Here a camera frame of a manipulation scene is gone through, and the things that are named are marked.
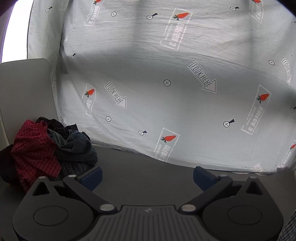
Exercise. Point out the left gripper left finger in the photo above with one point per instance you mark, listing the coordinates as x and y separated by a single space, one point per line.
61 210

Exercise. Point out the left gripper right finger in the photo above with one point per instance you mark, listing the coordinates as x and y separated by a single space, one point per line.
234 210

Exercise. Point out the blue checked shirt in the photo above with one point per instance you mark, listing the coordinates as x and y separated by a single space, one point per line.
289 231

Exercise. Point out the dark blue denim jeans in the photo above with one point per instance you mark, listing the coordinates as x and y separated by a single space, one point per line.
74 152

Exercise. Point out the black garment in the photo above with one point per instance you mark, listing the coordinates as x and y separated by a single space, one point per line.
8 168

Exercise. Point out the red checked shirt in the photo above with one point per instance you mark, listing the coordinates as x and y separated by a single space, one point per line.
33 152

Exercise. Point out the printed white backdrop sheet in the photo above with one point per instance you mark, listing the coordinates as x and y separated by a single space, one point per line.
191 83

